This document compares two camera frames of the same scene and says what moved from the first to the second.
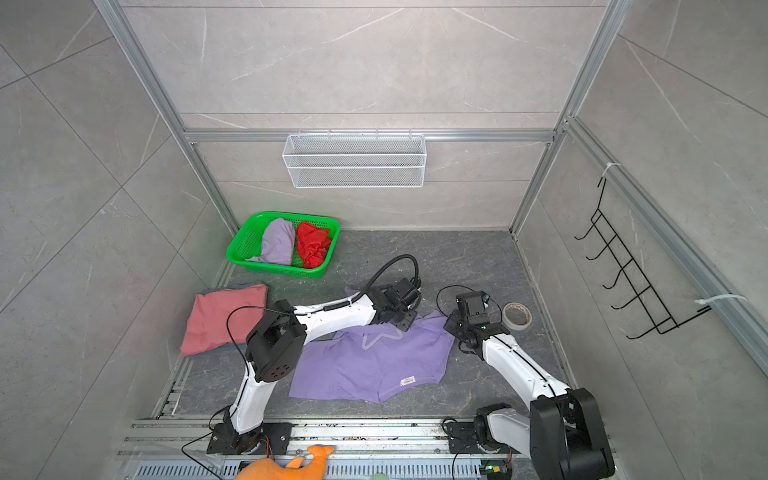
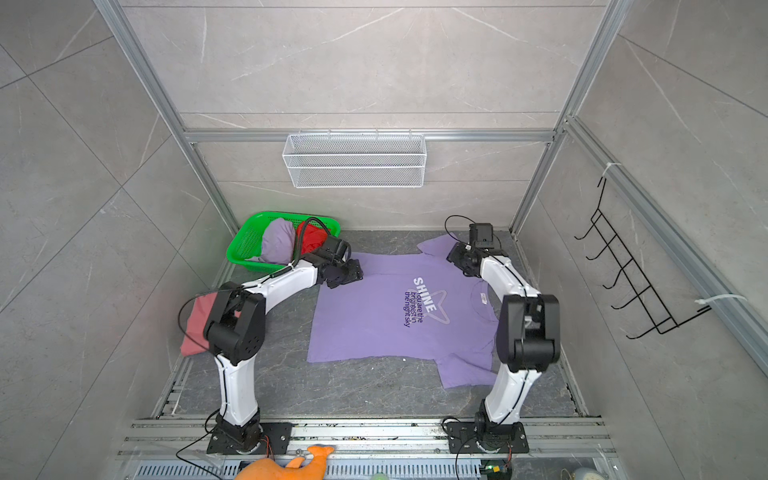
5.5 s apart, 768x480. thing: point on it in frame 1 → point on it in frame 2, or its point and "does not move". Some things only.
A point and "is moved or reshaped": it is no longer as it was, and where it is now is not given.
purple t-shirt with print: [372, 361] is moved or reshaped
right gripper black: [452, 322] → [456, 254]
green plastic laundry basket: [247, 238] does not move
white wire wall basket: [356, 161] does not move
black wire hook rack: [649, 301] does not move
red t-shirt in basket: [313, 244] does not move
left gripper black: [409, 322] → [356, 271]
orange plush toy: [267, 469] does not move
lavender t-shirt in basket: [278, 243] does not move
